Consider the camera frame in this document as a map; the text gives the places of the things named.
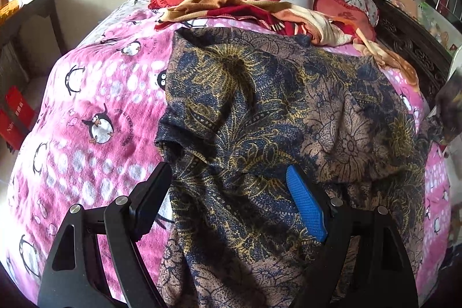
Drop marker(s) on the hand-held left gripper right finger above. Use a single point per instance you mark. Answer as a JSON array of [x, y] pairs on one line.
[[306, 201]]

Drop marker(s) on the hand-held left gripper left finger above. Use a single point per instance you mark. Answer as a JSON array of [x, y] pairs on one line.
[[149, 203]]

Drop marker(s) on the brown blue floral garment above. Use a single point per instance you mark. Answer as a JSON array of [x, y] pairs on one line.
[[252, 95]]

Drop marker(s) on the pink penguin print blanket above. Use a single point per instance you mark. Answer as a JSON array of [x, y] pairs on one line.
[[90, 95]]

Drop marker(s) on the red box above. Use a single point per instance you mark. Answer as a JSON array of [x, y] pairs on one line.
[[9, 131], [20, 106]]

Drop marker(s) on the dark cloth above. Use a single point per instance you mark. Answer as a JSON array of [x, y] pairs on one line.
[[449, 113]]

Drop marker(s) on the dark carved wooden headboard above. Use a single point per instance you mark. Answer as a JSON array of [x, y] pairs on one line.
[[408, 41]]

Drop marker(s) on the small red heart pillow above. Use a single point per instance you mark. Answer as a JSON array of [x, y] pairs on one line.
[[335, 5]]

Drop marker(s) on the red yellow fleece blanket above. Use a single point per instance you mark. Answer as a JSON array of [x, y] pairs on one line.
[[231, 3]]

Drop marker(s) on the dark wooden side table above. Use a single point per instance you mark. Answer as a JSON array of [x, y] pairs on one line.
[[39, 5]]

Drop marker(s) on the yellow basket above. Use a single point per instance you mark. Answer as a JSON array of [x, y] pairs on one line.
[[9, 10]]

